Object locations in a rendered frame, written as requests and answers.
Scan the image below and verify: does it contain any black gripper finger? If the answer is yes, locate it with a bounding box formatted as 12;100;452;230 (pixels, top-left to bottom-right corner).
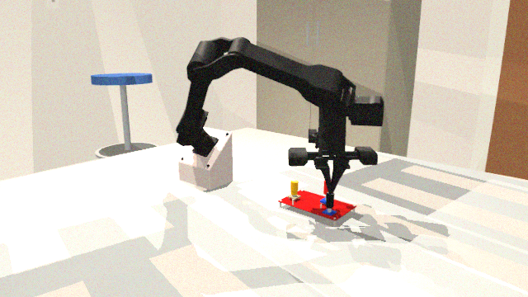
331;160;350;194
313;161;332;194

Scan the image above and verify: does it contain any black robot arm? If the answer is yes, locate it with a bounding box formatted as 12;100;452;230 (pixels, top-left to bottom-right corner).
177;37;384;158

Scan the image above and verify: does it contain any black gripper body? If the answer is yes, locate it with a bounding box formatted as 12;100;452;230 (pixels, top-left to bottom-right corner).
288;125;378;167

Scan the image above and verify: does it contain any red circuit board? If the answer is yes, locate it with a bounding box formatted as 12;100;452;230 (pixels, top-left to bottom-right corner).
278;181;357;226

